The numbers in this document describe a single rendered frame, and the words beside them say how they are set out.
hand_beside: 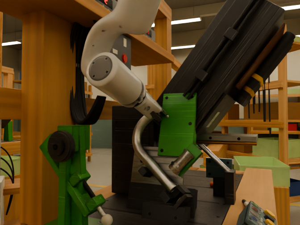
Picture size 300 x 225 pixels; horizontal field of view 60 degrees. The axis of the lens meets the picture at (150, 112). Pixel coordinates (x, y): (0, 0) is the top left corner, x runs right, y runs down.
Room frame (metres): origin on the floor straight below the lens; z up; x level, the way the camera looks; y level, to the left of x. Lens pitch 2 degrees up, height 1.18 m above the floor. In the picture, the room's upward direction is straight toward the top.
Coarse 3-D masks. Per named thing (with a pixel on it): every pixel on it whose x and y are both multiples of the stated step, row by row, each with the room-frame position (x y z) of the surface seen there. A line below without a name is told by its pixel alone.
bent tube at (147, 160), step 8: (144, 120) 0.85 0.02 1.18; (136, 128) 0.85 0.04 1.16; (144, 128) 0.86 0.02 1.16; (136, 136) 0.84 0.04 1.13; (136, 144) 0.83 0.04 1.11; (136, 152) 0.83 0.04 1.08; (144, 152) 0.82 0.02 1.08; (144, 160) 0.81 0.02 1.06; (152, 160) 0.80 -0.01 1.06; (152, 168) 0.79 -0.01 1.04; (160, 168) 0.79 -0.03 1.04; (160, 176) 0.77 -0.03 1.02; (168, 184) 0.76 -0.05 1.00; (168, 192) 0.76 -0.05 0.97
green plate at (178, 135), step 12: (168, 96) 0.87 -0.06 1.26; (180, 96) 0.86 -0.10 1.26; (192, 96) 0.84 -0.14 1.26; (168, 108) 0.86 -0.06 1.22; (180, 108) 0.84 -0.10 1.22; (192, 108) 0.83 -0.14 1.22; (168, 120) 0.85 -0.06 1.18; (180, 120) 0.83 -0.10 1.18; (192, 120) 0.82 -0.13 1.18; (168, 132) 0.84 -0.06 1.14; (180, 132) 0.82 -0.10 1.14; (192, 132) 0.81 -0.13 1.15; (168, 144) 0.83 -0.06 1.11; (180, 144) 0.81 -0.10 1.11
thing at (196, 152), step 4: (192, 144) 0.79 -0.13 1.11; (188, 148) 0.80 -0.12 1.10; (192, 148) 0.79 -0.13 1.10; (196, 148) 0.79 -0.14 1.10; (192, 152) 0.79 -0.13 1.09; (196, 152) 0.78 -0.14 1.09; (200, 152) 0.78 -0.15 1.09; (196, 156) 0.78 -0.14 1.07; (192, 160) 0.78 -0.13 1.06; (188, 164) 0.78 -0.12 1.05; (192, 164) 0.79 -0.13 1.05; (184, 168) 0.78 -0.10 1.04; (188, 168) 0.79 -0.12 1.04; (180, 172) 0.79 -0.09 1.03; (184, 172) 0.79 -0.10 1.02; (180, 176) 0.79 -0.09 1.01
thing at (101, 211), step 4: (96, 208) 0.63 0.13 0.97; (100, 208) 0.63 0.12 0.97; (100, 212) 0.63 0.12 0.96; (104, 212) 0.63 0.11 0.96; (104, 216) 0.62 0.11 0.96; (108, 216) 0.62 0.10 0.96; (104, 220) 0.61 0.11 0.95; (108, 220) 0.61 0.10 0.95; (112, 220) 0.62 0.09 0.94; (104, 224) 0.61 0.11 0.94; (108, 224) 0.61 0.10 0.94
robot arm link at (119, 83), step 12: (96, 60) 0.58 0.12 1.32; (108, 60) 0.57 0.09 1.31; (96, 72) 0.57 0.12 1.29; (108, 72) 0.56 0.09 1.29; (120, 72) 0.57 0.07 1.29; (132, 72) 0.64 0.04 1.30; (96, 84) 0.57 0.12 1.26; (108, 84) 0.56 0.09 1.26; (120, 84) 0.59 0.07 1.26; (132, 84) 0.62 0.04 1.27; (120, 96) 0.62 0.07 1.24; (132, 96) 0.65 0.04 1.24
